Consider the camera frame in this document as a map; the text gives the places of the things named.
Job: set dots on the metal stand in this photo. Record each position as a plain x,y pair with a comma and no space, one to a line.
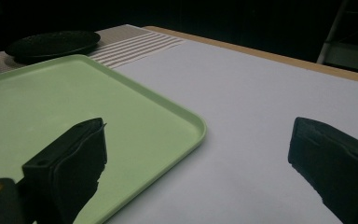
348,40

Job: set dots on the white table sheet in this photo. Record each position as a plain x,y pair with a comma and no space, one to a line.
245,118

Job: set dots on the striped beige placemat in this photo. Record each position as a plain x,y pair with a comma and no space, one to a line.
130,46

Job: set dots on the light green plastic tray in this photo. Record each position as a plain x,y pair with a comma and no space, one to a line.
74,93

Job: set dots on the black round plate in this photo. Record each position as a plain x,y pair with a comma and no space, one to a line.
52,43

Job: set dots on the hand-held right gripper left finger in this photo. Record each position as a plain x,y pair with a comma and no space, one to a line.
71,168

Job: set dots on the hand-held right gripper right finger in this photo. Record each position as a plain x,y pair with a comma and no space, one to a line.
335,161

